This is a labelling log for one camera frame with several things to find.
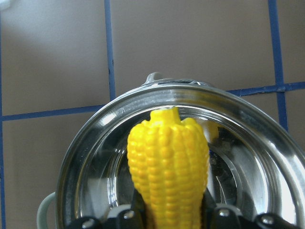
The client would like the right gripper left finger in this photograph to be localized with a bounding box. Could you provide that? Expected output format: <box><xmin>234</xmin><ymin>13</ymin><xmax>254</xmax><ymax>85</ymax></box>
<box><xmin>104</xmin><ymin>190</ymin><xmax>147</xmax><ymax>229</ymax></box>

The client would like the pale green cooking pot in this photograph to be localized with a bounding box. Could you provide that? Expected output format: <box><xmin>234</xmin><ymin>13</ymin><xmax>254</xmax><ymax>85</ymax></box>
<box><xmin>36</xmin><ymin>73</ymin><xmax>305</xmax><ymax>229</ymax></box>

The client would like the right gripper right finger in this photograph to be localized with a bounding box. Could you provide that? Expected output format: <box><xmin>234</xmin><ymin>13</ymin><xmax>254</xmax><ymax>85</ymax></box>
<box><xmin>202</xmin><ymin>189</ymin><xmax>242</xmax><ymax>229</ymax></box>

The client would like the yellow corn cob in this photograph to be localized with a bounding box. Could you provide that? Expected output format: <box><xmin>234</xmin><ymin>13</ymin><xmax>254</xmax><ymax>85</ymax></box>
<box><xmin>127</xmin><ymin>107</ymin><xmax>209</xmax><ymax>229</ymax></box>

